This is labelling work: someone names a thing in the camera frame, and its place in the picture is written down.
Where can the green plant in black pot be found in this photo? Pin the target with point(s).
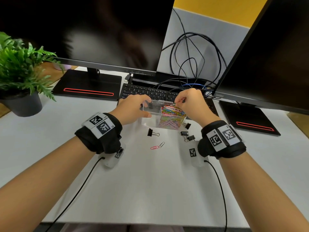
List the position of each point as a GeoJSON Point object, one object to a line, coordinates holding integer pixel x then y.
{"type": "Point", "coordinates": [24, 106]}

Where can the person's right forearm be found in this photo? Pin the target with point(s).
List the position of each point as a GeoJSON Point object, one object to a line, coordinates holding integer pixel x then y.
{"type": "Point", "coordinates": [260, 195]}

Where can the heap of sorted paper clips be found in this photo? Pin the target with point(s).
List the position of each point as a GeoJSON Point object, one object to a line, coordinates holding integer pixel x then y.
{"type": "Point", "coordinates": [172, 118]}

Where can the black monitor stand red stripe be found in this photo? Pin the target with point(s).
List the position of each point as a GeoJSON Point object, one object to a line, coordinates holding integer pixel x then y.
{"type": "Point", "coordinates": [246, 115]}
{"type": "Point", "coordinates": [87, 82]}

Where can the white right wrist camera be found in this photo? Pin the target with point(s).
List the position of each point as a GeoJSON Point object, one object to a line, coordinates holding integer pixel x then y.
{"type": "Point", "coordinates": [196, 163]}

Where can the single grey paper clip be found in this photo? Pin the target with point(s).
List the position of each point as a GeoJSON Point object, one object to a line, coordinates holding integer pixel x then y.
{"type": "Point", "coordinates": [161, 144]}

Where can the brown cardboard box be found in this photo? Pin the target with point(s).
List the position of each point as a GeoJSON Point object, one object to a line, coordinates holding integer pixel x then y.
{"type": "Point", "coordinates": [50, 72]}
{"type": "Point", "coordinates": [300, 124]}

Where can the person's right hand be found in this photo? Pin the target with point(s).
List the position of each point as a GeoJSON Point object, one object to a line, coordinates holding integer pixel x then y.
{"type": "Point", "coordinates": [198, 107]}

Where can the single pink paper clip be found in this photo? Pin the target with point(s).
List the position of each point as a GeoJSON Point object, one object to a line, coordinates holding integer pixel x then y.
{"type": "Point", "coordinates": [153, 148]}

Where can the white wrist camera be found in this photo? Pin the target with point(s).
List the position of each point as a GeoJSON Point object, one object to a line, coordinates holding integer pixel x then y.
{"type": "Point", "coordinates": [111, 163]}
{"type": "Point", "coordinates": [196, 163]}

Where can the clear plastic divided box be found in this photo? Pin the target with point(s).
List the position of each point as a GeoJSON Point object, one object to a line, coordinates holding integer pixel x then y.
{"type": "Point", "coordinates": [150, 108]}

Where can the person's left hand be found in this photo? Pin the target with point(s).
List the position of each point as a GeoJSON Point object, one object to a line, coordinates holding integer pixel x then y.
{"type": "Point", "coordinates": [130, 109]}

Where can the lilac cup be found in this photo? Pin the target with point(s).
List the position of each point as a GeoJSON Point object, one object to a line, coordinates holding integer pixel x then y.
{"type": "Point", "coordinates": [64, 67]}

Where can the black keyboard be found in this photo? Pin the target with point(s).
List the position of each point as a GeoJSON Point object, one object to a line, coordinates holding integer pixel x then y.
{"type": "Point", "coordinates": [144, 90]}

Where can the person's left forearm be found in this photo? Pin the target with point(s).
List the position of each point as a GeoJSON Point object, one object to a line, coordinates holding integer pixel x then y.
{"type": "Point", "coordinates": [36, 190]}

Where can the small bunch of paper clips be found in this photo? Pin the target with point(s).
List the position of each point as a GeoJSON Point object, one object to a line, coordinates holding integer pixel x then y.
{"type": "Point", "coordinates": [172, 104]}

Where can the black usb plug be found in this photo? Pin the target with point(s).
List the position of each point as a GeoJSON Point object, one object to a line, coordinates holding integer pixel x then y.
{"type": "Point", "coordinates": [127, 78]}

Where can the black computer monitor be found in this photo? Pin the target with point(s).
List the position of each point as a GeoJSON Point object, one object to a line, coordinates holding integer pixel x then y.
{"type": "Point", "coordinates": [272, 57]}
{"type": "Point", "coordinates": [84, 26]}

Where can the single black binder clip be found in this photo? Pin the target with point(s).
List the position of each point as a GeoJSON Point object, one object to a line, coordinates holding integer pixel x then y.
{"type": "Point", "coordinates": [150, 132]}

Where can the grey desk partition panel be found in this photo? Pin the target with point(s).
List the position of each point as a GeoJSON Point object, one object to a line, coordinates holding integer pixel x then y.
{"type": "Point", "coordinates": [169, 62]}

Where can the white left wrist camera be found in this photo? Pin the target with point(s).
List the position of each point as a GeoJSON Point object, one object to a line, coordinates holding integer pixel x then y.
{"type": "Point", "coordinates": [111, 163]}

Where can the pile of black binder clips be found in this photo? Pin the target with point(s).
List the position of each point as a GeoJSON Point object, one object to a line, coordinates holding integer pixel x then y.
{"type": "Point", "coordinates": [184, 133]}

